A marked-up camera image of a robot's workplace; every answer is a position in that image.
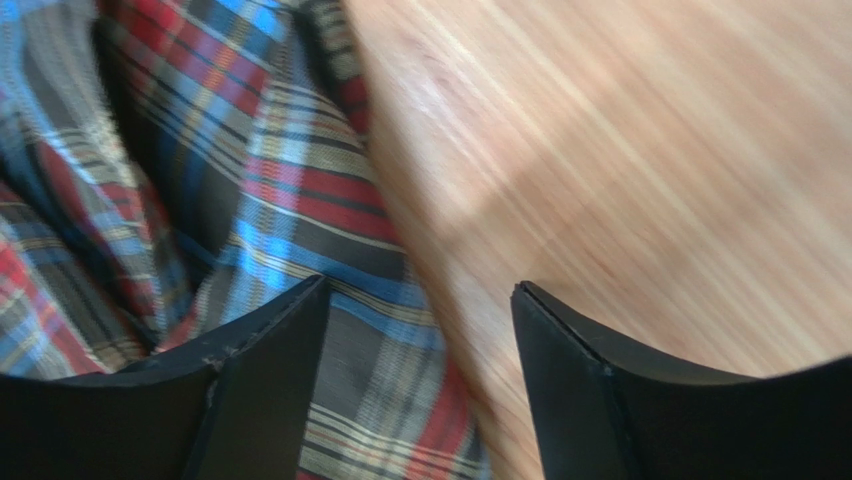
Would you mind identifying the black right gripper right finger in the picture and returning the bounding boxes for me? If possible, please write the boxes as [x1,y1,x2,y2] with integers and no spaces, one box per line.
[511,281,851,479]

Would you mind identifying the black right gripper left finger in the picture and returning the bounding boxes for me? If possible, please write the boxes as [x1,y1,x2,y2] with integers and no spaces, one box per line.
[1,276,330,479]

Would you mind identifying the brown blue red plaid shirt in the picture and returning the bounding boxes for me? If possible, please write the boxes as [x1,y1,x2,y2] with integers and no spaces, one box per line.
[1,1,491,479]

